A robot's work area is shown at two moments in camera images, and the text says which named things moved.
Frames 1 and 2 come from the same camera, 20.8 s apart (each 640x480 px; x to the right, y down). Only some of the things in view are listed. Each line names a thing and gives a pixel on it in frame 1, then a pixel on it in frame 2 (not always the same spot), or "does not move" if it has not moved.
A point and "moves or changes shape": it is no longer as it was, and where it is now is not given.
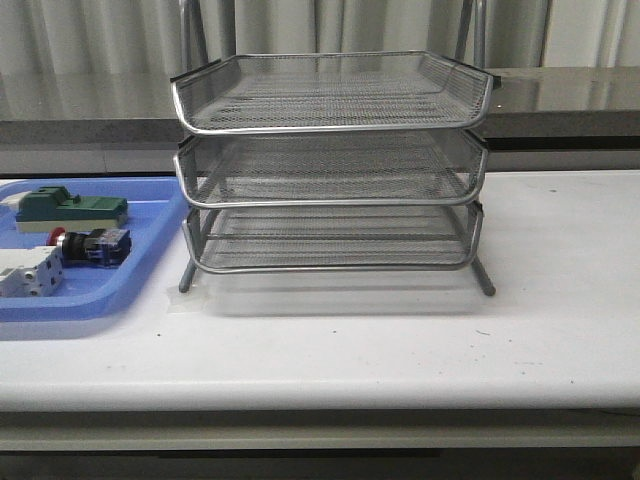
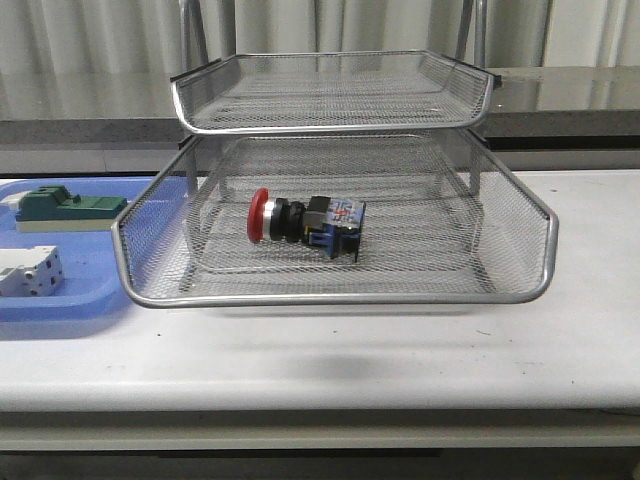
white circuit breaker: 38,271 does not move
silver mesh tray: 331,92 does not move
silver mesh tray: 331,167 moves or changes shape
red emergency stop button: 101,248 to 333,225
